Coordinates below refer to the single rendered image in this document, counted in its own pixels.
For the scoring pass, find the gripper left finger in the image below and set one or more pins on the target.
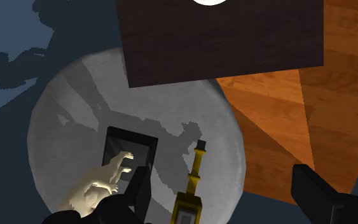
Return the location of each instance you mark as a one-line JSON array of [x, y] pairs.
[[138, 194]]

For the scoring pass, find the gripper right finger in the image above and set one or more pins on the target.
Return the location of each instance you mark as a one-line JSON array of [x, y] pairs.
[[318, 192]]

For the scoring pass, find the cream dinosaur figure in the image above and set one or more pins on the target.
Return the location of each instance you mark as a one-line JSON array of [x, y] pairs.
[[95, 187]]

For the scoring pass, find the black tablet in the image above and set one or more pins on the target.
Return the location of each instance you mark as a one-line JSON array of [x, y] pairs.
[[135, 142]]

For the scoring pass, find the round grey table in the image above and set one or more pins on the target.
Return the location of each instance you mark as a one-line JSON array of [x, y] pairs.
[[166, 105]]

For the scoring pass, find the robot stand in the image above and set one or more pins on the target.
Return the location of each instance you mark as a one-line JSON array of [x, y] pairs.
[[222, 40]]

